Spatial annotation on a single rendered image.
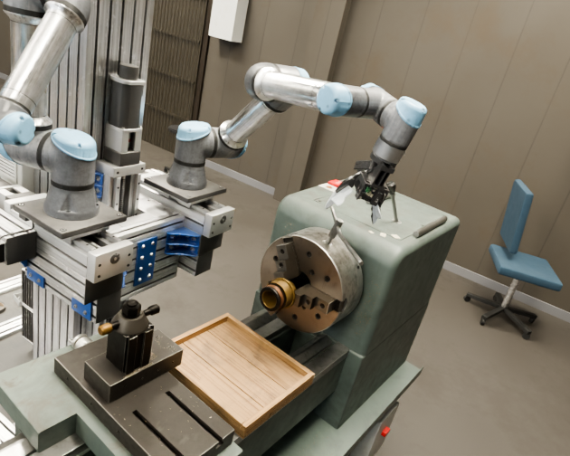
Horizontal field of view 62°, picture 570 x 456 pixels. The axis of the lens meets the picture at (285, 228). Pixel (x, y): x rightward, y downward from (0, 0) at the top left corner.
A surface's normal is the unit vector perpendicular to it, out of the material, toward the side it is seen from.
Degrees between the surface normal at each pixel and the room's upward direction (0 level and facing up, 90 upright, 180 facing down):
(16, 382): 0
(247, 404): 0
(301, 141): 90
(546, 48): 90
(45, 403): 0
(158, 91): 90
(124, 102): 90
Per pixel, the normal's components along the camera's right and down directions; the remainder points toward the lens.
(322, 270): -0.61, 0.19
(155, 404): 0.22, -0.89
